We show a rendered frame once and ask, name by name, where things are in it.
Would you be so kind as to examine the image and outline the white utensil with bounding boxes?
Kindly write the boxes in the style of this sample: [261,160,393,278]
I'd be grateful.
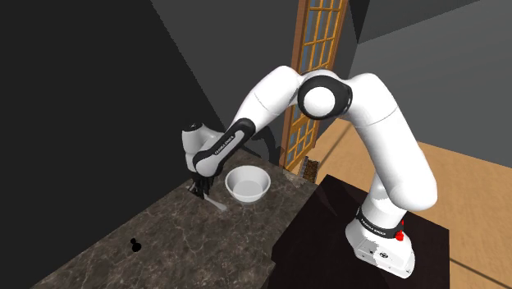
[202,195,228,212]

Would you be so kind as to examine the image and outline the white bowl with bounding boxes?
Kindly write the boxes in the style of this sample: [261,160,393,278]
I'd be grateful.
[224,165,272,204]

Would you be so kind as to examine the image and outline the dark robot stand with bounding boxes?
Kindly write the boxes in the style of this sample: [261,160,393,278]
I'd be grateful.
[267,173,451,289]

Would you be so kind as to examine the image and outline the wooden door with glass panes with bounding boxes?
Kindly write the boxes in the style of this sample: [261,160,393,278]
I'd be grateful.
[278,0,350,173]

